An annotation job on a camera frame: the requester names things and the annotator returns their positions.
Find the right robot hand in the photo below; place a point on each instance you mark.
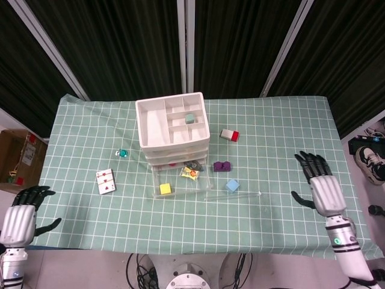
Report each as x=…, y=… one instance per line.
x=328, y=195

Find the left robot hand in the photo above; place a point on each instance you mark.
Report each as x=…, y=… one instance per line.
x=18, y=222

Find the light blue cube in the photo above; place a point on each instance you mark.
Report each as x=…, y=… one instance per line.
x=232, y=186

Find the clear drawer with yellow cube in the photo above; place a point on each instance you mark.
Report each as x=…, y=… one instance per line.
x=183, y=186

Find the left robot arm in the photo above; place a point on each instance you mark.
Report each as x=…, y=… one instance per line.
x=12, y=266

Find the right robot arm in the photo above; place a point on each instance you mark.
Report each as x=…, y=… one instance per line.
x=349, y=253

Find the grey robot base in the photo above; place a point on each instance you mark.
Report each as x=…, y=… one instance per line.
x=188, y=278

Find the black round plug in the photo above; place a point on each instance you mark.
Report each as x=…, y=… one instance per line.
x=376, y=209

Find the black and white sneaker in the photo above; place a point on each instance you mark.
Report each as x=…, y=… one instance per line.
x=370, y=162

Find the black device with blue light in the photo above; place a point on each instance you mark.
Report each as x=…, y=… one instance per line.
x=365, y=141

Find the cardboard box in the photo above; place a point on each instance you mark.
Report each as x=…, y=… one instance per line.
x=18, y=156

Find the clear glass rod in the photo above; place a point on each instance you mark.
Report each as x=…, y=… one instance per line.
x=237, y=196

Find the playing card deck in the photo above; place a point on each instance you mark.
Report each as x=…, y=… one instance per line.
x=106, y=182

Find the purple block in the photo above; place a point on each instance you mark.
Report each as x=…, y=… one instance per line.
x=222, y=167

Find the white and red block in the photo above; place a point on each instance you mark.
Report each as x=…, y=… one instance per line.
x=230, y=135

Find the teal toy clip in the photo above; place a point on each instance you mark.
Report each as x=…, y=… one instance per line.
x=122, y=153

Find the green grid tablecloth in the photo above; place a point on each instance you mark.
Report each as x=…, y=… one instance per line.
x=180, y=228

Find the yellow cube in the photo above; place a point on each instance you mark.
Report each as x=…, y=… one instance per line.
x=165, y=189

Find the green cube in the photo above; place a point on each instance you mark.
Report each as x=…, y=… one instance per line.
x=189, y=118

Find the black curtain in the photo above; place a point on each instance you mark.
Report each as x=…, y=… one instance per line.
x=120, y=45

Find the grey frame post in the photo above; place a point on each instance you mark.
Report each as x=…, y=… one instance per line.
x=186, y=42
x=285, y=48
x=51, y=51

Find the white drawer organizer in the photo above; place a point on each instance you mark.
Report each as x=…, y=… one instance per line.
x=153, y=123

